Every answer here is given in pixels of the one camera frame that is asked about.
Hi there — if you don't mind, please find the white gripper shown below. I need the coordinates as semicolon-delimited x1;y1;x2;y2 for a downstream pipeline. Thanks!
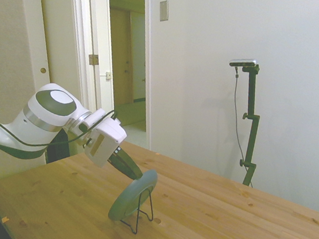
80;114;151;181

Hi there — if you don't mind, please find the blue-grey round plate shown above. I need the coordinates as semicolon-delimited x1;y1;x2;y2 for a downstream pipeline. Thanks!
107;164;160;227

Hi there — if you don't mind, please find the black object behind table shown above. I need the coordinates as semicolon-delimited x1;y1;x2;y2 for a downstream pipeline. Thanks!
44;127;73;167

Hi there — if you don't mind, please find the brass door hinge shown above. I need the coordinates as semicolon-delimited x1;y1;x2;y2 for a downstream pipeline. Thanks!
87;53;100;66

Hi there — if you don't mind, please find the brown hallway door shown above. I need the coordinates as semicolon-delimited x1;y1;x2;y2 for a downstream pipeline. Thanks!
96;7;147;107

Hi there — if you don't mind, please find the white open door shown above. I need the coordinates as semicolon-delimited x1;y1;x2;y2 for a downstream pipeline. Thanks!
69;0;134;120

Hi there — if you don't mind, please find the white closet door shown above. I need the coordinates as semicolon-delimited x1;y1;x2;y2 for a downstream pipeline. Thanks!
19;0;97;106

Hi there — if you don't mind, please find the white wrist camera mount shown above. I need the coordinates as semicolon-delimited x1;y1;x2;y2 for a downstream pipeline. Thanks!
81;106;107;132

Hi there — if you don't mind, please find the black wire plate stand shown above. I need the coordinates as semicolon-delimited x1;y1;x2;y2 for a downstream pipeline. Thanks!
118;185;158;237

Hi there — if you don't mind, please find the black camera stand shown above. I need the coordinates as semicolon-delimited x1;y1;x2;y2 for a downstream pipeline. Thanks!
225;62;271;187

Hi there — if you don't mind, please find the silver exterior camera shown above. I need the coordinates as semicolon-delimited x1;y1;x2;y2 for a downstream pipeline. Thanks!
228;55;259;71

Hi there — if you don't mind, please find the beige wall switch plate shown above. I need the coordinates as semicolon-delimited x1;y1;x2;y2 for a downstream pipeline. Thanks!
157;0;171;23

